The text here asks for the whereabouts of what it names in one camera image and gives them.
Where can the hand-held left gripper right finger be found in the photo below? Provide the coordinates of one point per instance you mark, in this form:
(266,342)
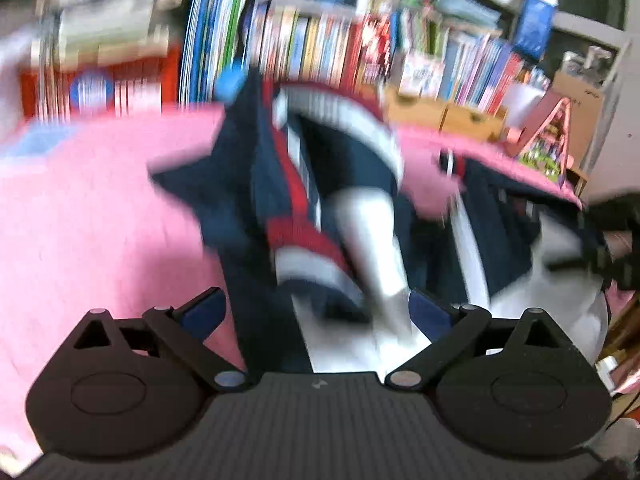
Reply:
(425,317)

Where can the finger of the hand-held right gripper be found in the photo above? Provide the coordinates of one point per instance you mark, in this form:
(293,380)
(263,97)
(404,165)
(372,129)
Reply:
(597,262)

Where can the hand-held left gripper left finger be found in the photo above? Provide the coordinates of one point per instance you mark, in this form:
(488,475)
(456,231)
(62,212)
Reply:
(205,315)

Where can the navy white jacket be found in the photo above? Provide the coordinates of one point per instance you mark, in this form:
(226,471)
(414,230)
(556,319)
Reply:
(250,210)

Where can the pink triangular toy house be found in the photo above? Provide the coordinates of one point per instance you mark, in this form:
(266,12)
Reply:
(545,145)

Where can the cardboard box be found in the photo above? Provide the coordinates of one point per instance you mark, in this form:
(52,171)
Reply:
(585,110)

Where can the wooden drawer organizer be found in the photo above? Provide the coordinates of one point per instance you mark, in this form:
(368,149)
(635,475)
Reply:
(445,112)

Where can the blue white carton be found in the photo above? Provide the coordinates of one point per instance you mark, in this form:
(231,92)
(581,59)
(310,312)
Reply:
(535,20)

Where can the round blue plush ball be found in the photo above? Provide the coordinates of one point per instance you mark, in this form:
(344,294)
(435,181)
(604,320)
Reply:
(230,82)

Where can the red plastic crate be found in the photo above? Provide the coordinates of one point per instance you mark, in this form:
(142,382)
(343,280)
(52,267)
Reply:
(130,90)

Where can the row of colourful books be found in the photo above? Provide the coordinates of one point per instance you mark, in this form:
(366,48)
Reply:
(320,45)

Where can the stack of papers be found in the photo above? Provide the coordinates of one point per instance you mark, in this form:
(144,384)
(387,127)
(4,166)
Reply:
(100,25)

